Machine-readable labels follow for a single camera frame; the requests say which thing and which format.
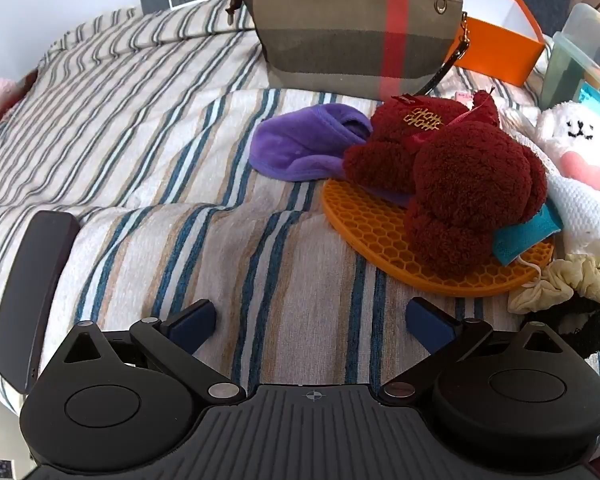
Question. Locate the purple plush cloth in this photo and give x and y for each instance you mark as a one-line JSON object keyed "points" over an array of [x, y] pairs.
{"points": [[300, 140]]}

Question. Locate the cream scrunchie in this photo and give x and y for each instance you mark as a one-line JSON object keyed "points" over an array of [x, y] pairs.
{"points": [[570, 280]]}

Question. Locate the teal mesh pouch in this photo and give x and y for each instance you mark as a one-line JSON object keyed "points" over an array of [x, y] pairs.
{"points": [[525, 237]]}

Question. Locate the plaid zipper pouch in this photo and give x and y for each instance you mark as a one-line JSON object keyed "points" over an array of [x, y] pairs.
{"points": [[330, 45]]}

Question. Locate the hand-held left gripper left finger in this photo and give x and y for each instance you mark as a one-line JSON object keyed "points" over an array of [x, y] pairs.
{"points": [[195, 322]]}

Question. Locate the dark red plush bear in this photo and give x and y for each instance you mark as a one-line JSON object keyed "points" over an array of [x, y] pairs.
{"points": [[460, 180]]}

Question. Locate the orange box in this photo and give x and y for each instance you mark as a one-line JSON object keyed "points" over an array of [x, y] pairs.
{"points": [[500, 55]]}

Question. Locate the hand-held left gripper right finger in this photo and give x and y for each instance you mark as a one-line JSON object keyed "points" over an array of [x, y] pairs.
{"points": [[430, 327]]}

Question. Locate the striped blanket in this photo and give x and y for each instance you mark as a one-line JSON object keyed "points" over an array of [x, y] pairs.
{"points": [[155, 160]]}

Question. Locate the white plush rabbit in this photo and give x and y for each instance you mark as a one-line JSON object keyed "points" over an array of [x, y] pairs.
{"points": [[580, 160]]}

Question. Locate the clear plastic container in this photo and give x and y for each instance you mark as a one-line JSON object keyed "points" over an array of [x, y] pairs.
{"points": [[575, 60]]}

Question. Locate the black scrunchie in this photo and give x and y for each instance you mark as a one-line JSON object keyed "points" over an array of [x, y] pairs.
{"points": [[580, 325]]}

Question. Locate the orange silicone mat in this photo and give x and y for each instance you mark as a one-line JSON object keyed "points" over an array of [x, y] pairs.
{"points": [[370, 225]]}

